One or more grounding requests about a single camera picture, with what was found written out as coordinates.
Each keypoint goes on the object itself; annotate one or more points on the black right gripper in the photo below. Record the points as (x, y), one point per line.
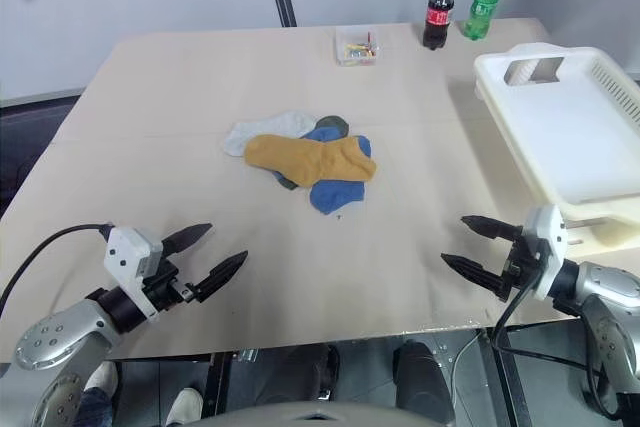
(525, 259)

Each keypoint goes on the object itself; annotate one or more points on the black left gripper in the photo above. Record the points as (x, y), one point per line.
(161, 288)

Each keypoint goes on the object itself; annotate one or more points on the mustard yellow sock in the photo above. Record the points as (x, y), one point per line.
(300, 157)

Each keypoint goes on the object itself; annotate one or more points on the blue sock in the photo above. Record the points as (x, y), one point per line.
(325, 135)
(335, 197)

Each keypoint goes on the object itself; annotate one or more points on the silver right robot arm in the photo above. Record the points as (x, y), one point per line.
(610, 287)

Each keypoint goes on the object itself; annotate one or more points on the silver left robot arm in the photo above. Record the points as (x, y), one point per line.
(60, 332)

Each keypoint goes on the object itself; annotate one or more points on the white plastic basket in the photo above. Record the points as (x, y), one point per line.
(550, 137)

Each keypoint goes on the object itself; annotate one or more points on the clear plastic box coloured clips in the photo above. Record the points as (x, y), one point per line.
(357, 49)

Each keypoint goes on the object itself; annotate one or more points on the light grey sock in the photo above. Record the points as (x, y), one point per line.
(265, 129)

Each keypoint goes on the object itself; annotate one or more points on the black rounded shape under table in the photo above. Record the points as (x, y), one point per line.
(420, 382)

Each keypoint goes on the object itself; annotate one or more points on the white shoe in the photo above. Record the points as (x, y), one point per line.
(185, 404)
(102, 377)

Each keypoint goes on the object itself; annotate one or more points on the dark green sock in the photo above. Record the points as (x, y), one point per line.
(332, 124)

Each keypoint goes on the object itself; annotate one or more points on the grey rounded robot body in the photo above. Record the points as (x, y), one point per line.
(300, 418)

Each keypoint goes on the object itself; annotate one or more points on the cola bottle red cap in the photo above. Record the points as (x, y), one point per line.
(437, 22)

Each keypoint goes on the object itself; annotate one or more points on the green soda bottle yellow cap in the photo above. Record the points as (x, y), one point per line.
(480, 7)

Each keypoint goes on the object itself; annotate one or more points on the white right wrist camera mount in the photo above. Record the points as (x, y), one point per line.
(550, 237)

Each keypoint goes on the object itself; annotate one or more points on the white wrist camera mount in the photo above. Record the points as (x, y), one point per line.
(125, 252)
(550, 237)

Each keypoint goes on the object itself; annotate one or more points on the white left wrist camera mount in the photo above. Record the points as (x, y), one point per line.
(125, 252)

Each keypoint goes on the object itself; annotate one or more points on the black table frame leg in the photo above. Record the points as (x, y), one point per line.
(502, 387)
(219, 377)

